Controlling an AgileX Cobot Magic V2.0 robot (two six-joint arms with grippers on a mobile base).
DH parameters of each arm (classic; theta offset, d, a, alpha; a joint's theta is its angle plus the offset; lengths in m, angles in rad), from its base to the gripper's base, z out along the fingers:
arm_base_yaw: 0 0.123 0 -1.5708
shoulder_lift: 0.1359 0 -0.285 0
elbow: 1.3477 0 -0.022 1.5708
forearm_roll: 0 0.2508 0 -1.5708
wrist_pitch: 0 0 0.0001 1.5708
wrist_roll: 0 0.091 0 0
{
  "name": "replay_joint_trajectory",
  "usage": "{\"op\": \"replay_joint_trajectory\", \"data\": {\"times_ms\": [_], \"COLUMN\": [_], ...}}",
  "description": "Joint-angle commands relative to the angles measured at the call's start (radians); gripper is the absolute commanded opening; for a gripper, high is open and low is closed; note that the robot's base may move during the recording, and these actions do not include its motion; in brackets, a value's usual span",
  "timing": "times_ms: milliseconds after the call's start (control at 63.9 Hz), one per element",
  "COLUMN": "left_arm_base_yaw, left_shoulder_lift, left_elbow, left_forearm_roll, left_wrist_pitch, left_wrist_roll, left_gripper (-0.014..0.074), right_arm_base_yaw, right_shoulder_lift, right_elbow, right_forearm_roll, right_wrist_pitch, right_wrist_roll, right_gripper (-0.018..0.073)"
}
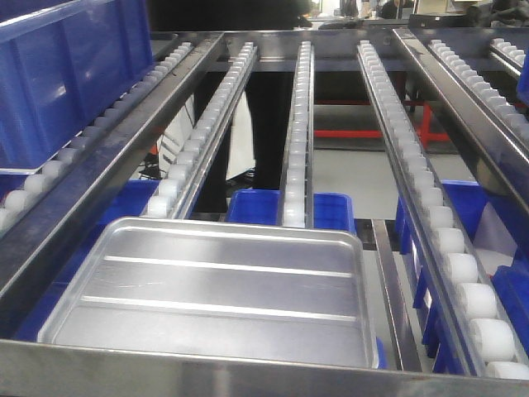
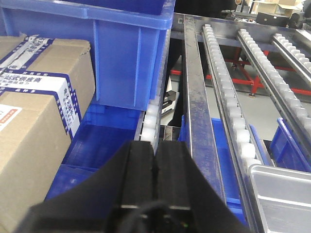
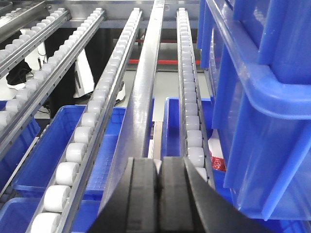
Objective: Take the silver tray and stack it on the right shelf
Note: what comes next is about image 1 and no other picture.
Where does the small ribbed silver tray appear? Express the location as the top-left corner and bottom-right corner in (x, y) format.
(37, 218), (379, 368)

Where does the middle white roller track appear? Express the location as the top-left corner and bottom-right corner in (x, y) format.
(278, 41), (315, 228)

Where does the white roller track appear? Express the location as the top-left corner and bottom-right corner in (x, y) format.
(357, 40), (528, 380)
(278, 41), (315, 228)
(428, 39), (528, 151)
(141, 41), (258, 219)

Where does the blue bin lower centre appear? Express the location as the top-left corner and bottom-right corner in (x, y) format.
(226, 189), (356, 234)

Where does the blue bin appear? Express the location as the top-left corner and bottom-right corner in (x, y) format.
(12, 179), (159, 342)
(395, 180), (528, 380)
(226, 189), (356, 234)

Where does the blue bin lower left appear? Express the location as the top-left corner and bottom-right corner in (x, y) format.
(12, 179), (159, 342)

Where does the lower steel support bar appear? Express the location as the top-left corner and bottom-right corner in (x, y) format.
(371, 219), (422, 372)

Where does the blue bin lower right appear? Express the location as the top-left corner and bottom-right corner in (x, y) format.
(395, 180), (528, 380)

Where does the right steel divider beam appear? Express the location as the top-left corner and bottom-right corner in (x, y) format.
(393, 28), (528, 213)

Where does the steel divider beam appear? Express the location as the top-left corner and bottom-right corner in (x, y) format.
(1, 32), (225, 338)
(393, 28), (528, 213)

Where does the large blue crate upper left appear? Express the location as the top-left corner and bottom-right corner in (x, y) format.
(1, 1), (153, 172)

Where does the left steel divider beam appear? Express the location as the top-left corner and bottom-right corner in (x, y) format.
(1, 32), (225, 338)

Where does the far left roller track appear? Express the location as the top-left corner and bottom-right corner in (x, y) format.
(1, 41), (193, 233)

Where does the far right roller track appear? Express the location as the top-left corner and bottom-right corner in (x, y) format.
(489, 38), (526, 78)

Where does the red floor frame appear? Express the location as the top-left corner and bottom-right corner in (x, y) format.
(314, 71), (451, 152)

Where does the steel front shelf rail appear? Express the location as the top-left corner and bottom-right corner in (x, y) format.
(1, 340), (528, 396)

